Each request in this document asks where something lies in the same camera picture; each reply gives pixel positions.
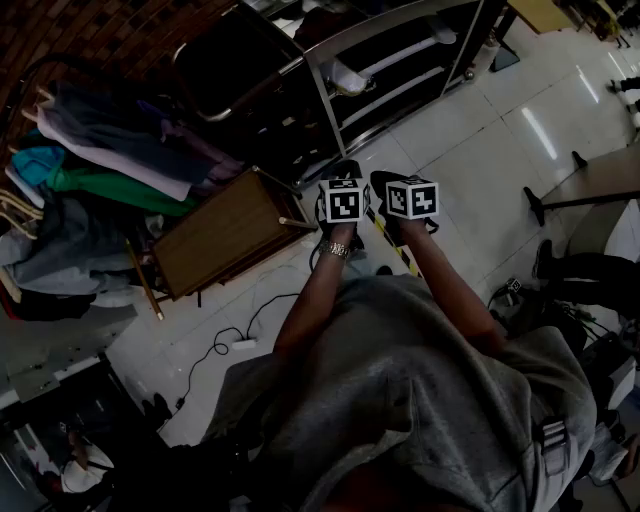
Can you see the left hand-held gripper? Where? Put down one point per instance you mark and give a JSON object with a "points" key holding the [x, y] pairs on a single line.
{"points": [[342, 201]]}

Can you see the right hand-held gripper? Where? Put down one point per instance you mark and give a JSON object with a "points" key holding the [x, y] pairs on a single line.
{"points": [[412, 199]]}

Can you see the brown wooden box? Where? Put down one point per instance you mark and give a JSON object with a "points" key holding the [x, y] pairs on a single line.
{"points": [[225, 235]]}

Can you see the metal shelf rack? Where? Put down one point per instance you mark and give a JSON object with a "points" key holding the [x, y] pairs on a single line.
{"points": [[280, 85]]}

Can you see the person's right forearm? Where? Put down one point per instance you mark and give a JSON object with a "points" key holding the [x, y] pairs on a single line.
{"points": [[445, 280]]}

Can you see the person's left forearm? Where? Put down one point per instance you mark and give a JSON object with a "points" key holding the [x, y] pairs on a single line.
{"points": [[315, 305]]}

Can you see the metal wristwatch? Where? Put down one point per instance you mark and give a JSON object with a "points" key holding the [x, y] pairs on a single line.
{"points": [[334, 248]]}

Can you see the yellow black floor tape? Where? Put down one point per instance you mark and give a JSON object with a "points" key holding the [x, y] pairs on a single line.
{"points": [[395, 245]]}

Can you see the purple garment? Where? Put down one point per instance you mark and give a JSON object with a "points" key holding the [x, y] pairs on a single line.
{"points": [[200, 145]]}

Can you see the white power adapter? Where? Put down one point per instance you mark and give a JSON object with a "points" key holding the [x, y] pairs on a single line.
{"points": [[244, 343]]}

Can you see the grey partition panel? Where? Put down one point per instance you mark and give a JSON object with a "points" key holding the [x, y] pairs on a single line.
{"points": [[595, 175]]}

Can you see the person's grey shirt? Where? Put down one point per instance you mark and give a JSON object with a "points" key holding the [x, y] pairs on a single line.
{"points": [[400, 400]]}

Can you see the wooden stick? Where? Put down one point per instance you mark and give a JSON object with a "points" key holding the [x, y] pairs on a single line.
{"points": [[145, 282]]}

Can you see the yellow table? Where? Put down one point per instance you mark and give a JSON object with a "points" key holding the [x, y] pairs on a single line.
{"points": [[540, 14]]}

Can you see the green garment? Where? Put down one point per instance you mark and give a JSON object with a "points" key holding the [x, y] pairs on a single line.
{"points": [[115, 186]]}

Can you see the dark grey garment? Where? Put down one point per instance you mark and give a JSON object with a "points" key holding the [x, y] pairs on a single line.
{"points": [[115, 125]]}

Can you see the lilac garment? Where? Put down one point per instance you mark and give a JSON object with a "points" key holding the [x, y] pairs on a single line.
{"points": [[100, 150]]}

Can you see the pile of clothes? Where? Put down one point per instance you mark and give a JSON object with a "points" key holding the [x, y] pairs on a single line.
{"points": [[65, 250]]}

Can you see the teal garment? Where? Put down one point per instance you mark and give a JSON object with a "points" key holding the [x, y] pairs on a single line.
{"points": [[32, 165]]}

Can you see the wooden hangers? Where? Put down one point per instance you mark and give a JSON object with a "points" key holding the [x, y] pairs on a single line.
{"points": [[17, 210]]}

